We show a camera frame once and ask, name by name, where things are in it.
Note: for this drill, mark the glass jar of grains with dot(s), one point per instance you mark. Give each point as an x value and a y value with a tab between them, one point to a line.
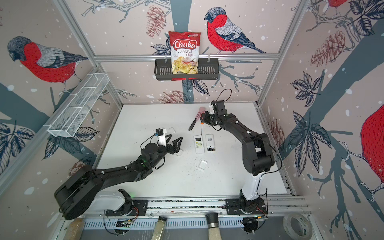
74	230

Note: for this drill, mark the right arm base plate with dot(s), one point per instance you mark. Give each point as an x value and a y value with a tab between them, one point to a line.
242	206

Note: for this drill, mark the black-capped grain jar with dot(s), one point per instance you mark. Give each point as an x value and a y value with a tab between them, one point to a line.
212	219

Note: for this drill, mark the black wall basket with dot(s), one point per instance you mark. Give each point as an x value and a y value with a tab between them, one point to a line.
208	69

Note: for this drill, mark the clear tape roll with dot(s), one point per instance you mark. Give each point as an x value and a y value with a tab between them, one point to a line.
297	227

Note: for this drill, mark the white wire mesh shelf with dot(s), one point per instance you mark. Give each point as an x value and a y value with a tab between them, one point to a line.
81	102

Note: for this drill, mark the white remote control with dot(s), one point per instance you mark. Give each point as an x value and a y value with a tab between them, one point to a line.
199	145
210	143

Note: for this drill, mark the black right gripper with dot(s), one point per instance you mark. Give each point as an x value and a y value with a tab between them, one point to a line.
204	118

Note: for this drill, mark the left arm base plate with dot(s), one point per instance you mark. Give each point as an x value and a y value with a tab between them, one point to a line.
130	208

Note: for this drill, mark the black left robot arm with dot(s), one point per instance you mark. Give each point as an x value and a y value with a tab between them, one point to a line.
76	194

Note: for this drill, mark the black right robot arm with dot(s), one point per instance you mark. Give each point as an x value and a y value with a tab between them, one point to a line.
257	153

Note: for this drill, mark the slim seed bottle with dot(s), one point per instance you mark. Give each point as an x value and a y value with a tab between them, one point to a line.
159	230

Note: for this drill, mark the Chuba cassava chips bag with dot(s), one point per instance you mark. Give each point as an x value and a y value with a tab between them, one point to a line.
185	50

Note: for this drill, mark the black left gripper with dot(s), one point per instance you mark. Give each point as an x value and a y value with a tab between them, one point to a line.
175	148

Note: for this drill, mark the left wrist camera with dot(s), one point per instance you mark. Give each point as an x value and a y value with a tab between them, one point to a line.
161	135

